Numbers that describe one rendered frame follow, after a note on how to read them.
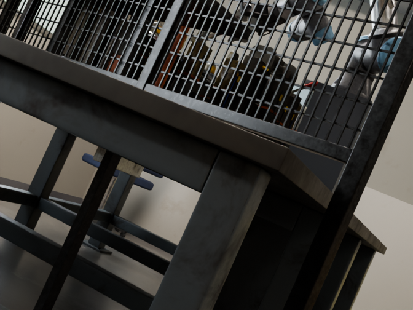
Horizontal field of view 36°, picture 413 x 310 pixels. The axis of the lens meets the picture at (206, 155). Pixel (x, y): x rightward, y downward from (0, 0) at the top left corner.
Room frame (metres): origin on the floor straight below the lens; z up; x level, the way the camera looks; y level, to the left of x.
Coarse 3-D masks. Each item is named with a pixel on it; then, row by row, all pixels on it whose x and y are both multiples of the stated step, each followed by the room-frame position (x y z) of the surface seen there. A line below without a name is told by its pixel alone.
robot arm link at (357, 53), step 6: (360, 36) 2.27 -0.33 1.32; (366, 36) 2.25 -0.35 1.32; (360, 42) 2.26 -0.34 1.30; (366, 42) 2.23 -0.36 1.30; (360, 48) 2.23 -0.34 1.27; (354, 54) 2.26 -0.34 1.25; (360, 54) 2.22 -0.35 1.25; (354, 60) 2.25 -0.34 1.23; (348, 66) 2.26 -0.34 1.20; (354, 66) 2.24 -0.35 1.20; (360, 66) 2.24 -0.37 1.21
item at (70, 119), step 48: (0, 96) 1.23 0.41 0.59; (48, 96) 1.19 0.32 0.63; (96, 144) 1.14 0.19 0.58; (144, 144) 1.11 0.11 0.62; (192, 144) 1.08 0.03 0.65; (0, 192) 2.83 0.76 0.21; (48, 192) 3.13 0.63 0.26; (240, 192) 1.04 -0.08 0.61; (48, 240) 2.07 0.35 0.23; (96, 240) 3.81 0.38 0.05; (144, 240) 3.72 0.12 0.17; (192, 240) 1.05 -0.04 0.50; (240, 240) 1.09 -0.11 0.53; (288, 240) 1.78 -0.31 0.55; (96, 288) 1.97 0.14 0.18; (192, 288) 1.04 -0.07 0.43; (288, 288) 1.76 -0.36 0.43; (336, 288) 2.54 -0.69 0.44
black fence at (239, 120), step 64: (0, 0) 2.10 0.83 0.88; (64, 0) 1.86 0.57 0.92; (128, 0) 1.68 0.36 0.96; (192, 0) 1.54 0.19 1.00; (320, 64) 1.25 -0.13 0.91; (384, 64) 1.16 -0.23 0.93; (256, 128) 1.29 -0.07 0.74; (384, 128) 1.12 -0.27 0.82; (64, 256) 1.53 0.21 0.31; (320, 256) 1.12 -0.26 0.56
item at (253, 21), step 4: (272, 4) 2.09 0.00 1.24; (276, 8) 2.08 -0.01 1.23; (276, 12) 2.09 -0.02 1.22; (276, 16) 2.09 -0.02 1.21; (252, 20) 2.14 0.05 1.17; (256, 20) 2.12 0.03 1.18; (260, 20) 2.12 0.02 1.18; (264, 20) 2.13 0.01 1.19; (272, 20) 2.15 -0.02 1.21; (276, 20) 2.14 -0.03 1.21; (280, 20) 2.11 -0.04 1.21; (284, 20) 2.14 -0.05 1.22; (252, 24) 2.13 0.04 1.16; (260, 24) 2.12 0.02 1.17; (264, 24) 2.13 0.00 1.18; (268, 24) 2.15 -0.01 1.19; (272, 24) 2.16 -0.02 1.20; (280, 24) 2.16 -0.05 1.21; (256, 28) 2.17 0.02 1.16; (260, 28) 2.17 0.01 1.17; (256, 32) 2.19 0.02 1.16; (260, 32) 2.19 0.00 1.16; (264, 32) 2.19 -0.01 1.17
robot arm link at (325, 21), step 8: (304, 16) 2.05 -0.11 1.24; (312, 16) 2.04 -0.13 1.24; (304, 24) 2.10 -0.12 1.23; (312, 24) 2.05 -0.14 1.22; (320, 24) 2.04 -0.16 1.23; (312, 32) 2.06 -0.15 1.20; (320, 32) 2.05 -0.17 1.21; (328, 32) 2.06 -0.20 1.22; (312, 40) 2.09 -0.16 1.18; (320, 40) 2.06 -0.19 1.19
